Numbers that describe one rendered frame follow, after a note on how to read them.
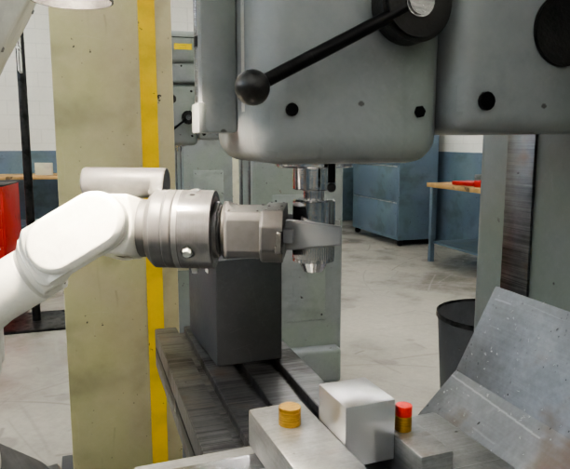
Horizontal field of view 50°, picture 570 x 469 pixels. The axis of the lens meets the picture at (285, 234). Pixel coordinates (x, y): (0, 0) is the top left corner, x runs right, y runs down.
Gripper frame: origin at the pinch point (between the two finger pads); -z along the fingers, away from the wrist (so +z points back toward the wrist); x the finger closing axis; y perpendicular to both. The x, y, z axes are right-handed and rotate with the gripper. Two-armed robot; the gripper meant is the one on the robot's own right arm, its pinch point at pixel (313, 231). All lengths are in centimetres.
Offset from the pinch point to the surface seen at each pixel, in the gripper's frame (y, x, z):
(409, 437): 17.4, -13.3, -9.4
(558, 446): 26.2, 3.5, -30.0
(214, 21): -21.4, -5.9, 10.0
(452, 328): 64, 172, -55
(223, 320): 20.6, 33.1, 15.3
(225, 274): 12.7, 33.4, 14.9
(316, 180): -5.9, -2.4, -0.2
